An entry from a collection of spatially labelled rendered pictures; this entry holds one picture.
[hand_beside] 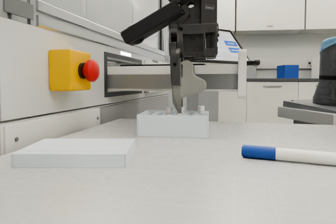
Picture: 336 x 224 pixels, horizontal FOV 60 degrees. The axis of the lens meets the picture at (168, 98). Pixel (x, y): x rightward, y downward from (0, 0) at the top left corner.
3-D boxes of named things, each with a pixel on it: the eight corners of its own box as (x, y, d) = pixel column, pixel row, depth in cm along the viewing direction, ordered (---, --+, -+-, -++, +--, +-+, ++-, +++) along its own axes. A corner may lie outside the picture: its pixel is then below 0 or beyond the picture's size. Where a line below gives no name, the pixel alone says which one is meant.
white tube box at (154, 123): (208, 130, 57) (208, 111, 57) (208, 138, 49) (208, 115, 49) (146, 128, 59) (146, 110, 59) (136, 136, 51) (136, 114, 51)
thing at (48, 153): (135, 149, 41) (135, 138, 41) (126, 168, 32) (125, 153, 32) (44, 149, 41) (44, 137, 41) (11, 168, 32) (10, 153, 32)
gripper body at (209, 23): (217, 59, 48) (217, -17, 47) (165, 59, 49) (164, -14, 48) (216, 62, 55) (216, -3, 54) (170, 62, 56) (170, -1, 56)
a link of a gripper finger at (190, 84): (206, 114, 48) (206, 58, 48) (170, 113, 49) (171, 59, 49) (206, 113, 52) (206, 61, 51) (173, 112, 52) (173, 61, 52)
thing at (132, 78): (237, 89, 91) (237, 69, 91) (237, 91, 66) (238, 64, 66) (118, 88, 100) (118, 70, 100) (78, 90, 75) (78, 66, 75)
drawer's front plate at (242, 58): (243, 93, 92) (243, 58, 92) (246, 98, 64) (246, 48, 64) (237, 93, 93) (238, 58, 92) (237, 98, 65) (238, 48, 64)
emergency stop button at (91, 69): (101, 81, 54) (101, 60, 54) (91, 81, 50) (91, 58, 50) (87, 81, 55) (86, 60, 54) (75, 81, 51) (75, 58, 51)
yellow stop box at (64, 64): (94, 90, 56) (94, 52, 56) (74, 91, 49) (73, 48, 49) (71, 90, 57) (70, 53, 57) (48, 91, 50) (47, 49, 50)
